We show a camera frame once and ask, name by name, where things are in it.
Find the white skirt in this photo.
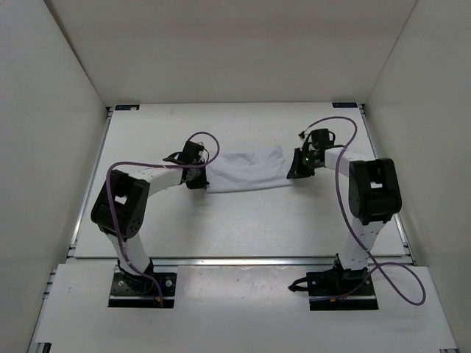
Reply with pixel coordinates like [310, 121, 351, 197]
[206, 146, 291, 193]

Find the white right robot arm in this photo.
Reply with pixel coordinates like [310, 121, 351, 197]
[287, 129, 402, 295]

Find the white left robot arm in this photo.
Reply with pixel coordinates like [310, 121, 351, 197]
[91, 140, 209, 293]

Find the right corner label sticker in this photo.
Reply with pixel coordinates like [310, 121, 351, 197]
[332, 102, 358, 109]

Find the corner label sticker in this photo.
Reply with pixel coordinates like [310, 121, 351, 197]
[114, 104, 140, 111]
[332, 102, 358, 109]

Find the left corner label sticker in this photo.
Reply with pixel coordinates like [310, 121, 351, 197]
[114, 104, 140, 111]

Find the front aluminium rail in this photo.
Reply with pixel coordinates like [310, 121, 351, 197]
[152, 257, 334, 267]

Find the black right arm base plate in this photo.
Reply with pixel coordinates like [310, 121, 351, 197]
[288, 269, 379, 311]

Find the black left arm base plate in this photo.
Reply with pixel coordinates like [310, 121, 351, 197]
[108, 270, 177, 309]

